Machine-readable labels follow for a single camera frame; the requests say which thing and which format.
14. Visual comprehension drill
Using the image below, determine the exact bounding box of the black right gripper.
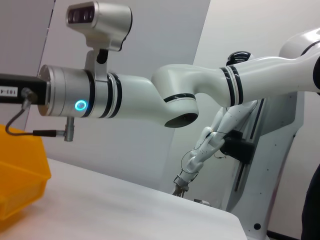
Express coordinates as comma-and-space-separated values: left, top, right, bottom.
0, 73, 49, 106

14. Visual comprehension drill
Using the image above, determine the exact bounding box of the yellow plastic bin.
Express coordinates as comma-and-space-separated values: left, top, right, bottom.
0, 124, 53, 227

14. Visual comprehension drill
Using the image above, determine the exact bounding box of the white humanoid robot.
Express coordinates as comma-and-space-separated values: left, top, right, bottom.
172, 51, 260, 200

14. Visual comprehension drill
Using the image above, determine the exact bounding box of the black stand carriage block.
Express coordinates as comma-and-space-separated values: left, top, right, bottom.
219, 129, 256, 165

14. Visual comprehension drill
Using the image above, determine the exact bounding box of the person in dark clothing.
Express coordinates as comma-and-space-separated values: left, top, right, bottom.
300, 163, 320, 240

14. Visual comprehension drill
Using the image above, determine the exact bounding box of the black gripper cable with plug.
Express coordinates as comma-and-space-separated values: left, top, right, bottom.
4, 87, 76, 143

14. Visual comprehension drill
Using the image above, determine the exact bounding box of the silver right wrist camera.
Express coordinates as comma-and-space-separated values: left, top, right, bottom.
65, 1, 133, 83

